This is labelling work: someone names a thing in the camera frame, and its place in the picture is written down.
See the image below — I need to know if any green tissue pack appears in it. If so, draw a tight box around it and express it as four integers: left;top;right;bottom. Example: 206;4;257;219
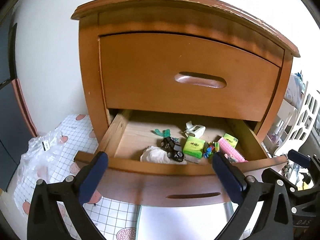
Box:
182;136;206;158

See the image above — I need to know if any pink comb hair clip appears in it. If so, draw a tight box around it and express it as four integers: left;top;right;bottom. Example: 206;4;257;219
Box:
217;136;248;163

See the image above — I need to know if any shallow teal cardboard box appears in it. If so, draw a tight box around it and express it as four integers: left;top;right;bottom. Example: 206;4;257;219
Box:
134;201;238;240

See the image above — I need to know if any black toy car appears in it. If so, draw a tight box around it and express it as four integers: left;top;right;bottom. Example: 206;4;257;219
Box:
160;137;185;162

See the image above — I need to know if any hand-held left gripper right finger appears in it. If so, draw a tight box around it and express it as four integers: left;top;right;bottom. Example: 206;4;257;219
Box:
212;152;294;240

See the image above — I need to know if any green small box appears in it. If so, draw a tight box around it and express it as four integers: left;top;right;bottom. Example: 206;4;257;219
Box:
222;133;239;147

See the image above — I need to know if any wooden drawer with curved front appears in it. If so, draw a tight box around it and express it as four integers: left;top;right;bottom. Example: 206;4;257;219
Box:
98;32;285;122

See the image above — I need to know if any clear plastic bag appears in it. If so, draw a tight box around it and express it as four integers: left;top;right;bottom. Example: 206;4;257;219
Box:
20;129;65;188

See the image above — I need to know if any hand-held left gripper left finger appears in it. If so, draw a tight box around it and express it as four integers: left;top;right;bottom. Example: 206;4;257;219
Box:
27;151;109;240

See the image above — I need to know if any dark grey cabinet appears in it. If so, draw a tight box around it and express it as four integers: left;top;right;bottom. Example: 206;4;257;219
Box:
0;5;38;193

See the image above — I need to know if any grid tablecloth with fruit print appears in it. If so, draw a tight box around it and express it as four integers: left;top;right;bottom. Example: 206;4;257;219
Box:
12;114;140;240

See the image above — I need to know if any white lace cloth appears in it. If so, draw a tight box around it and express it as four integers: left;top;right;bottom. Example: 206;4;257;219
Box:
140;145;187;165

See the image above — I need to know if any orange wooden nightstand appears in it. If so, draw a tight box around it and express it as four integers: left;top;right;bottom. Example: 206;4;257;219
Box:
71;0;300;208

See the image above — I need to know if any stack of papers and books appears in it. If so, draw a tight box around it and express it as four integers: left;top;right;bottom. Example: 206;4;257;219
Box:
284;72;308;108

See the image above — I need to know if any pink wooden strip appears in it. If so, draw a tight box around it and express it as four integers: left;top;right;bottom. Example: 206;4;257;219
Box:
11;78;38;137

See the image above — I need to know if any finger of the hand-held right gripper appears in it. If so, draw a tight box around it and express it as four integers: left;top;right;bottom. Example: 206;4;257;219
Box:
287;149;320;180
261;167;298;192

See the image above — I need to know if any small white shelf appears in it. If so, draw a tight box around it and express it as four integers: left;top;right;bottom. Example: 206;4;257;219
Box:
265;100;298;155

